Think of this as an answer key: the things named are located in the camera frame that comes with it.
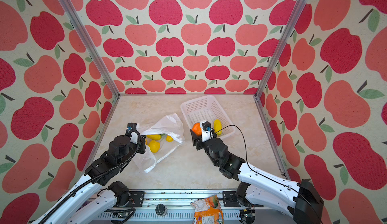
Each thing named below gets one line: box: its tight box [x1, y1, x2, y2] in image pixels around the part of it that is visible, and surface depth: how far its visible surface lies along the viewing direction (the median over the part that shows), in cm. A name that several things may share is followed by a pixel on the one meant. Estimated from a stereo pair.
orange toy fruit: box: [191, 122, 203, 137], surface depth 71 cm
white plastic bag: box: [133, 113, 185, 174], surface depth 87 cm
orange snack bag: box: [189, 194, 225, 224], surface depth 70 cm
